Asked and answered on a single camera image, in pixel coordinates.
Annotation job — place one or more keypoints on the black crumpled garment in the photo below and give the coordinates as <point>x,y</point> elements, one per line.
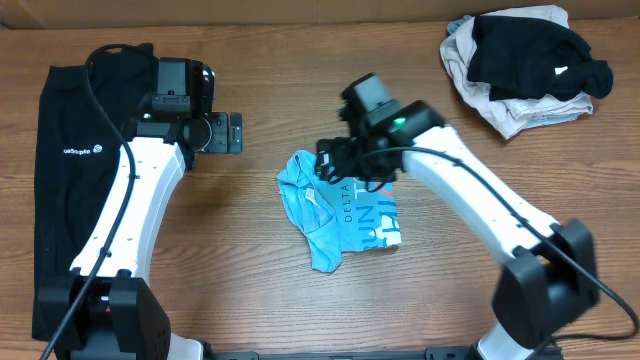
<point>529,58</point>

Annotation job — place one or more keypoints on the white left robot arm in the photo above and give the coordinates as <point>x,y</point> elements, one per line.
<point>103,307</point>

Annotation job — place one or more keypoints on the beige folded garment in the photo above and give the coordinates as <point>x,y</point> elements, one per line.
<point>508,117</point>

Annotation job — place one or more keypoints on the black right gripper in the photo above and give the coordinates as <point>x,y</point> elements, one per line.
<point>341,146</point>

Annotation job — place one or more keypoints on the light blue t-shirt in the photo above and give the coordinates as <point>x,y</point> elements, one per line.
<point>336,219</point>

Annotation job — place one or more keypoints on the grey-blue garment under pile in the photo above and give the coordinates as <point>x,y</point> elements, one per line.
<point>454,25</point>

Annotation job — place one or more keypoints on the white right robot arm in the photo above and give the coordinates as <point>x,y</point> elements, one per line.
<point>548,270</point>

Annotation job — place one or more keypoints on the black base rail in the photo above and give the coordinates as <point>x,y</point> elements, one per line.
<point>432,353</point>

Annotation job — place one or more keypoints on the black folded garment with logo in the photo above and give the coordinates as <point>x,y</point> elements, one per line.
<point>77,154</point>

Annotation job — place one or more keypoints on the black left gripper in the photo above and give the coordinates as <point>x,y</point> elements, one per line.
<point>221,140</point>

